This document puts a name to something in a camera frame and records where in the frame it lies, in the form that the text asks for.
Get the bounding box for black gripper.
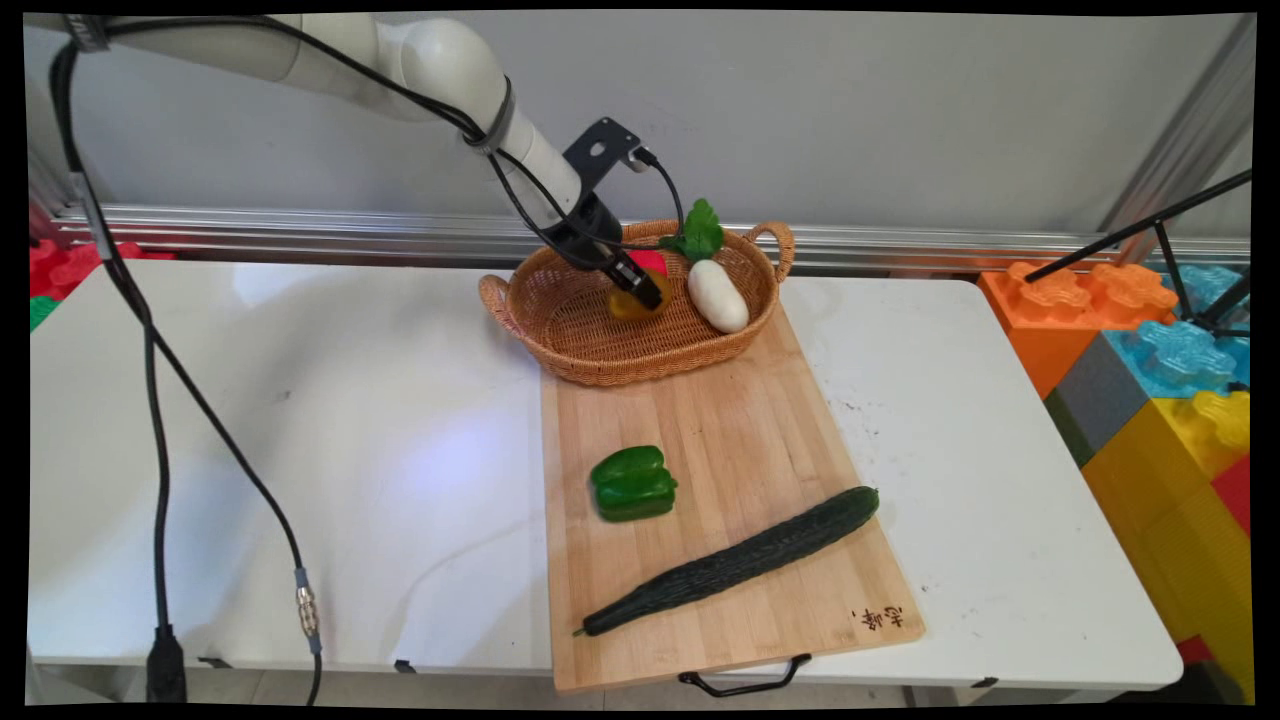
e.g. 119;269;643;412
546;193;667;312

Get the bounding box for yellow toy bell pepper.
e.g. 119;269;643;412
607;268;674;322

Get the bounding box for woven wicker basket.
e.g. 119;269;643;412
478;220;798;389

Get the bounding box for white toy radish green leaves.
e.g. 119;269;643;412
659;198;752;336

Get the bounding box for green toy bell pepper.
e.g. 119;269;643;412
589;445;680;524

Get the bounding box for dark green toy cucumber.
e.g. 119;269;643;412
573;486;882;638

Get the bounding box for wooden cutting board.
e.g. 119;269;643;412
540;300;927;696

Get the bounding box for large orange building block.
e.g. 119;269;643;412
977;261;1180;402

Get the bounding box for large grey building block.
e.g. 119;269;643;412
1044;332;1153;470

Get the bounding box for black tripod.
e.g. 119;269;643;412
1023;169;1254;342

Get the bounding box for large blue building block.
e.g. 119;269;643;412
1100;264;1253;402

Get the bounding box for large yellow building block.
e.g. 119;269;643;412
1081;389;1255;703

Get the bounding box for large red building block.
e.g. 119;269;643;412
1209;454;1254;541

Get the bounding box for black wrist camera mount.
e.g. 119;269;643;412
562;116;657;203

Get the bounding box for black camera cable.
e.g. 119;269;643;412
60;14;691;273

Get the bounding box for grey cable strap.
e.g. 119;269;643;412
462;74;519;158

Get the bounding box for aluminium rail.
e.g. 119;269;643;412
50;204;1252;277

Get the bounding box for black cutting board handle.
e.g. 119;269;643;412
679;654;814;698

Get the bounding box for thin cable with metal connector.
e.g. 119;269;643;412
96;240;325;707

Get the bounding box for thick black hanging cable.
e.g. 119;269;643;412
48;38;191;705

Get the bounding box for aluminium frame post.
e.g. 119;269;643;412
1098;14;1257;241

